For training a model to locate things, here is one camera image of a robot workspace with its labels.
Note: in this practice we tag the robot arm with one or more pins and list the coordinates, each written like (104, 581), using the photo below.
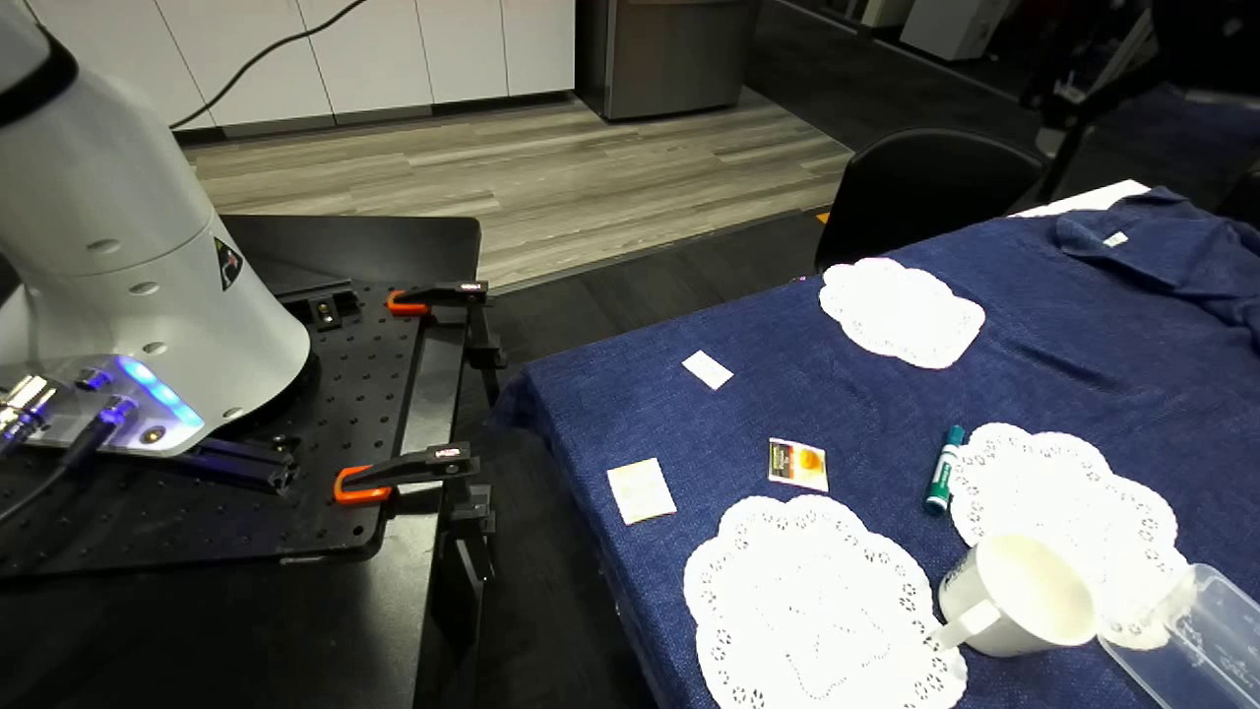
(108, 236)

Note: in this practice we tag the green marker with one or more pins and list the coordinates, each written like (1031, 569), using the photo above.
(943, 475)

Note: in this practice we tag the white cup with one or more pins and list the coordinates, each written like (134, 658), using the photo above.
(1024, 596)

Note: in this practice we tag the small white sachet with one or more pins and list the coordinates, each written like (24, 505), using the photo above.
(708, 369)

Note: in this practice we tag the cream square sachet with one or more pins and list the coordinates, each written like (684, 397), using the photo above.
(641, 490)

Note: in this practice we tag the orange and black tea sachet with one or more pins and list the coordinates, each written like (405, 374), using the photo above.
(798, 465)

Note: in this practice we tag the black and orange clamp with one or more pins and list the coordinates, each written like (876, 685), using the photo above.
(413, 471)
(433, 295)

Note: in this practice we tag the blue tablecloth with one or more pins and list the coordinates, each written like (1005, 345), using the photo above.
(886, 394)

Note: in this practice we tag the white paper doily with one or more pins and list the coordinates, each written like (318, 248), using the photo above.
(1063, 492)
(901, 312)
(817, 611)

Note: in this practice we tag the stainless steel bin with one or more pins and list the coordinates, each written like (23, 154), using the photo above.
(664, 54)

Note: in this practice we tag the black chair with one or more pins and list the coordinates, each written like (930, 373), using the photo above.
(915, 192)

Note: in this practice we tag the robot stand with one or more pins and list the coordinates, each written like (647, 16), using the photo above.
(295, 551)

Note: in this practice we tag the white cabinets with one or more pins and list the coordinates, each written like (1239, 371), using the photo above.
(325, 54)

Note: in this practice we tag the blue shirt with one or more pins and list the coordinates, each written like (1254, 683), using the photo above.
(1171, 251)

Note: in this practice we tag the clear plastic container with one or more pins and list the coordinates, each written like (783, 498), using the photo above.
(1196, 640)

